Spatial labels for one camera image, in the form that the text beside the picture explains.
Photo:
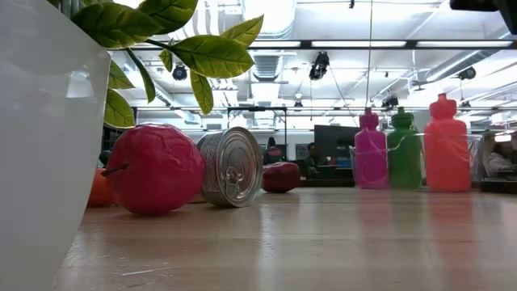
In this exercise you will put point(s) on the green squeeze bottle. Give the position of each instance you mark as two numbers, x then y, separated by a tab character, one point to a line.
404	157

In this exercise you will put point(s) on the small dark red apple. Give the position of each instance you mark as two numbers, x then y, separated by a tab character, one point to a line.
280	178

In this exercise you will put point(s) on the small orange tangerine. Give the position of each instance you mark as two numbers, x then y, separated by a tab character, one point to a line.
99	190

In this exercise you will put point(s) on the green leafy plant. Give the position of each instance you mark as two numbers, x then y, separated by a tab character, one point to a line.
210	56

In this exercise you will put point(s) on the orange squeeze bottle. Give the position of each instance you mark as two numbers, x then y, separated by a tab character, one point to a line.
447	153

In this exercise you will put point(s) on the small clear plastic bin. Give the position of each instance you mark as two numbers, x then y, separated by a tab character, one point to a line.
476	161

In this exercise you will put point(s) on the black overhead camera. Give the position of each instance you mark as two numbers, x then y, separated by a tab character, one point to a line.
319	66

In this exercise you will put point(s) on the large red apple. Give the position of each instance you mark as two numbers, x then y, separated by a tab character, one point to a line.
157	169

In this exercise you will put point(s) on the black background monitor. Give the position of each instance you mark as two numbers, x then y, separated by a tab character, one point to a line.
333	141

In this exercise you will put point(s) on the person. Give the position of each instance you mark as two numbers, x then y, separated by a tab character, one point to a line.
311	159
272	155
501	161

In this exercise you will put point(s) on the pink squeeze bottle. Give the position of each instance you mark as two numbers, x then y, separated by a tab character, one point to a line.
371	157

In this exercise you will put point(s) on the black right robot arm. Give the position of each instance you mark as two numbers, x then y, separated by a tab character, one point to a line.
493	8

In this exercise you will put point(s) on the white plant pot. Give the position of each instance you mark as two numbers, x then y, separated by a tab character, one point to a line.
40	161

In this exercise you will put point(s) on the white label tin can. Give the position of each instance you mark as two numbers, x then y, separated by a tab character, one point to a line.
234	169

